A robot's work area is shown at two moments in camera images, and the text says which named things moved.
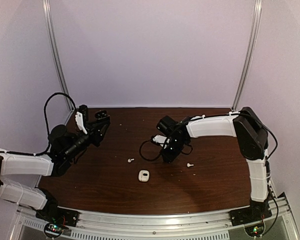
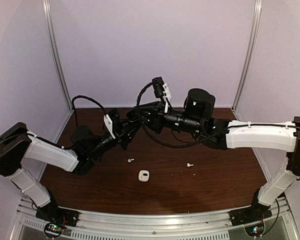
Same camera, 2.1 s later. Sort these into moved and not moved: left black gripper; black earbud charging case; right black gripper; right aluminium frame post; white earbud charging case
Moved: right black gripper; left black gripper; black earbud charging case
Not moved: white earbud charging case; right aluminium frame post
